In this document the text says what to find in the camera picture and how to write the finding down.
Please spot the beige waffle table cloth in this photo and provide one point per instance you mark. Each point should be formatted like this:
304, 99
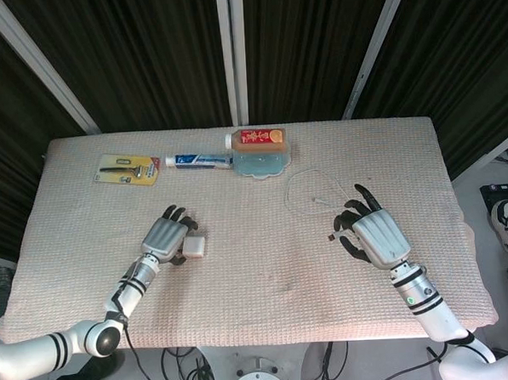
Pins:
263, 283

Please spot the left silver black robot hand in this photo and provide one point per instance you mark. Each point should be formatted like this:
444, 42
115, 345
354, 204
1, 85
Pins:
164, 235

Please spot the light blue plastic dish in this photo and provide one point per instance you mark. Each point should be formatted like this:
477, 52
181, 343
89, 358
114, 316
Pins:
261, 164

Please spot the white metal frame post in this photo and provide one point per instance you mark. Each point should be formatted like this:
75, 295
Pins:
378, 43
234, 50
38, 61

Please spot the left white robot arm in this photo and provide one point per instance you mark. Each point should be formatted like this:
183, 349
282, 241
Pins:
129, 298

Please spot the razor in yellow blister pack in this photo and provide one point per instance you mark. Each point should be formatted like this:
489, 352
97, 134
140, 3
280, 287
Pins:
127, 169

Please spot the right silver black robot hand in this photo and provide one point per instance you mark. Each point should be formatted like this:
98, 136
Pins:
382, 236

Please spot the dark green curtain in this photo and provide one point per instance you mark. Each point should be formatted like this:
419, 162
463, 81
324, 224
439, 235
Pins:
306, 47
144, 55
4, 147
464, 60

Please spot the orange juice bottle red label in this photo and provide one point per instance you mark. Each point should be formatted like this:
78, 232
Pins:
257, 138

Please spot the white charger adapter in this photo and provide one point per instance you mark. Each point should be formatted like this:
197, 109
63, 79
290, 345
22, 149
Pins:
195, 245

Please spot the blue white toothpaste tube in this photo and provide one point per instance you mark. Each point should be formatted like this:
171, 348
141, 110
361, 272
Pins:
197, 160

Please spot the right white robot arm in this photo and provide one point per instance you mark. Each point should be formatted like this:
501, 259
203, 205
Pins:
431, 312

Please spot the black device with blue lights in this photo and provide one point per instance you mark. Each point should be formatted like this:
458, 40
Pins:
503, 189

